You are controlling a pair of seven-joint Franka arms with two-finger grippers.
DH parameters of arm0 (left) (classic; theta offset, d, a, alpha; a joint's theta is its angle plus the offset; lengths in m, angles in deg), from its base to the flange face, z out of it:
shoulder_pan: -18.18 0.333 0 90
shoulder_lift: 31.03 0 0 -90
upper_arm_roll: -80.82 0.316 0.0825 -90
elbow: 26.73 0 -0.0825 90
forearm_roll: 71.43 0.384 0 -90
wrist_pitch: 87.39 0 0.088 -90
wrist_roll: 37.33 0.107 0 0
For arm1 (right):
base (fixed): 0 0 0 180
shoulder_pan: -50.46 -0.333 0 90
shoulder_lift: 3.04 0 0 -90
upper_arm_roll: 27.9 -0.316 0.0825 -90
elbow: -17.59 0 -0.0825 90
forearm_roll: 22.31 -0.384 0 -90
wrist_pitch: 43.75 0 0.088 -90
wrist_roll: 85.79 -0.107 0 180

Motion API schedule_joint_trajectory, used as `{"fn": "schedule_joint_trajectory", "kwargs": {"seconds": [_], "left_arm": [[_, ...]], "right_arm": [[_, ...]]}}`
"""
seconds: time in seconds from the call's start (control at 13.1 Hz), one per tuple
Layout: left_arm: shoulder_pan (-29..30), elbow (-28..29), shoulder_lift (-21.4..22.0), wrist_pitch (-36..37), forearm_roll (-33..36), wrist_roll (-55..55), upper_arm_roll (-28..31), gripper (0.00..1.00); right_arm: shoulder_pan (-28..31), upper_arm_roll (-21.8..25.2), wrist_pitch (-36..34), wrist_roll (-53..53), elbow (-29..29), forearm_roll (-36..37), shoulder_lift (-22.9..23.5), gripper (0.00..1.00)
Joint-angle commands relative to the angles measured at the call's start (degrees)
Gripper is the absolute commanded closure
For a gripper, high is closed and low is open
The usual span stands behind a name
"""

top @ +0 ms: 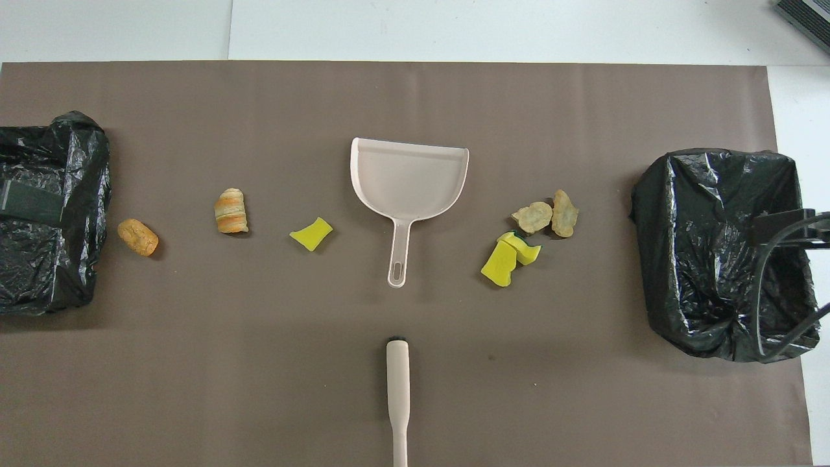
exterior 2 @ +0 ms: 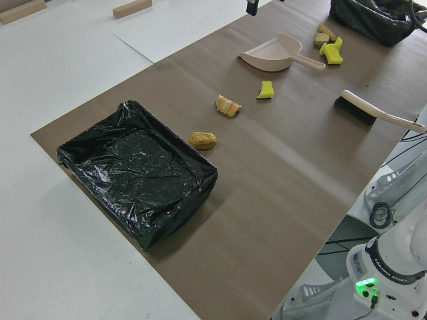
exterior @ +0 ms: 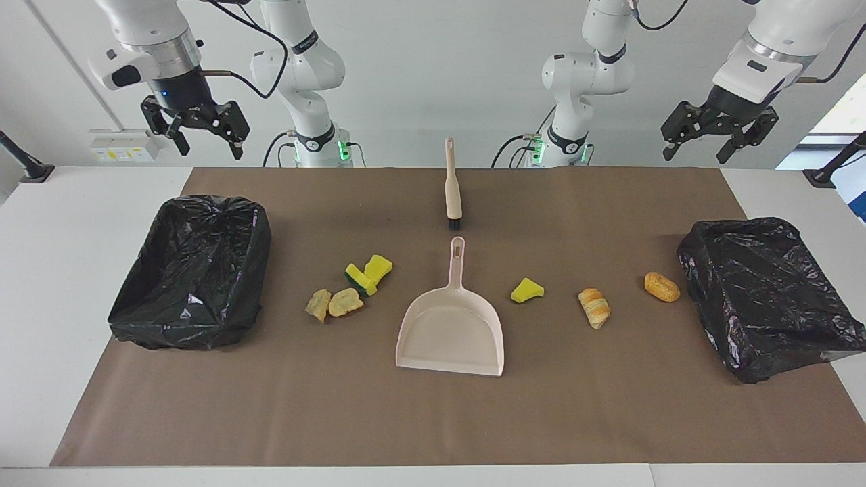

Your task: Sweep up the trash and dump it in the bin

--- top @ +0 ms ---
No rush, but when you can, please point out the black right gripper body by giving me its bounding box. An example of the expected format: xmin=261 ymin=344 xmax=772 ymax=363
xmin=804 ymin=209 xmax=830 ymax=247

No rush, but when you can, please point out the brown fried nugget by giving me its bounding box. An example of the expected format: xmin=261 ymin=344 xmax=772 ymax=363
xmin=117 ymin=219 xmax=160 ymax=257

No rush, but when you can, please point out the striped croissant bread piece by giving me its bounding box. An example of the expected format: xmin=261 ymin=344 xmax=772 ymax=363
xmin=214 ymin=188 xmax=250 ymax=234

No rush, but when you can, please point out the narrow tan fried chip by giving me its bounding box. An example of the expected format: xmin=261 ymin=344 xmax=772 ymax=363
xmin=551 ymin=189 xmax=580 ymax=239

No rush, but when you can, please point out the wide tan fried chip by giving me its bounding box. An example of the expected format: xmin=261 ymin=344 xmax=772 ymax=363
xmin=511 ymin=201 xmax=554 ymax=235

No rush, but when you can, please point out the yellow sponge with green scrub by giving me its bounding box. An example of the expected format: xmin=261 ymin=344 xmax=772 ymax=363
xmin=497 ymin=230 xmax=542 ymax=265

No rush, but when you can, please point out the plain yellow sponge piece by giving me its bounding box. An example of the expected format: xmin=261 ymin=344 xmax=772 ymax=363
xmin=480 ymin=241 xmax=519 ymax=287

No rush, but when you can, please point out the small yellow sponge piece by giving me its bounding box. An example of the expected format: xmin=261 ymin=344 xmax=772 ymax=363
xmin=289 ymin=217 xmax=334 ymax=252

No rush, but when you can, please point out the beige plastic dustpan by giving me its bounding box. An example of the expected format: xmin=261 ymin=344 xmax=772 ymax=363
xmin=350 ymin=137 xmax=469 ymax=289

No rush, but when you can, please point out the beige handled black bristle brush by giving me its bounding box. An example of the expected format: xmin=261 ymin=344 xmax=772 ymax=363
xmin=386 ymin=336 xmax=411 ymax=467

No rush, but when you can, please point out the black-lined trash bin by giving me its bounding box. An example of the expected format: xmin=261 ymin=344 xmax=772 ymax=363
xmin=0 ymin=111 xmax=112 ymax=317
xmin=631 ymin=148 xmax=821 ymax=363

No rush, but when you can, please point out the dark grey ribbed device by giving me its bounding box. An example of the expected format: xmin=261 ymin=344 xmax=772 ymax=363
xmin=775 ymin=0 xmax=830 ymax=56

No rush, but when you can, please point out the brown table mat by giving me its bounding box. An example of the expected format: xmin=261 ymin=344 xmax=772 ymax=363
xmin=0 ymin=61 xmax=814 ymax=467

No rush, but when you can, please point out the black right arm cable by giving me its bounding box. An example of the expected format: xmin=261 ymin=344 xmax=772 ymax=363
xmin=754 ymin=217 xmax=830 ymax=362

